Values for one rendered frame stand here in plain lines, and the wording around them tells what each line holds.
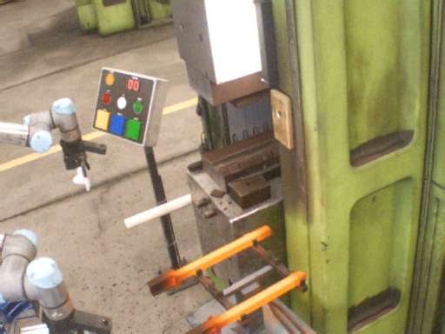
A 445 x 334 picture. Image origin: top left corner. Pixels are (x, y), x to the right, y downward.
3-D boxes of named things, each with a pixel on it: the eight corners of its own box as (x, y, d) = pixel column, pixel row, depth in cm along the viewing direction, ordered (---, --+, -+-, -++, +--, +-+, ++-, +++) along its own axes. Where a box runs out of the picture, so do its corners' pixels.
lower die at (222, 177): (226, 194, 208) (223, 174, 203) (202, 169, 223) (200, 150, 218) (322, 155, 221) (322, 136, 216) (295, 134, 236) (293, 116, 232)
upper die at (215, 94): (213, 106, 188) (209, 80, 183) (189, 86, 204) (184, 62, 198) (319, 70, 202) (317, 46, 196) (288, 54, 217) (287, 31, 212)
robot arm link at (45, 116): (23, 125, 195) (51, 117, 197) (22, 112, 204) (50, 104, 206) (29, 144, 199) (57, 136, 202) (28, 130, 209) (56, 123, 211)
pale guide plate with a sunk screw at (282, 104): (289, 150, 177) (285, 100, 167) (274, 137, 183) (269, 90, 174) (295, 147, 177) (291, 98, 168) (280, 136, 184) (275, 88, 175)
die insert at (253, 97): (236, 109, 198) (235, 93, 194) (227, 101, 203) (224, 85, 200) (309, 83, 207) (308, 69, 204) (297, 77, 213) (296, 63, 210)
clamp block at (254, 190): (242, 210, 198) (241, 196, 195) (231, 198, 205) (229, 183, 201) (272, 198, 202) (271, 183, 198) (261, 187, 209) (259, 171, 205)
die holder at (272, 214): (243, 310, 219) (230, 221, 194) (202, 256, 248) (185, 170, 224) (360, 252, 237) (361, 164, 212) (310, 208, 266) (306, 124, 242)
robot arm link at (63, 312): (69, 285, 138) (69, 308, 132) (75, 297, 141) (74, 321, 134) (41, 290, 138) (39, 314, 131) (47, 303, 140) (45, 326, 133)
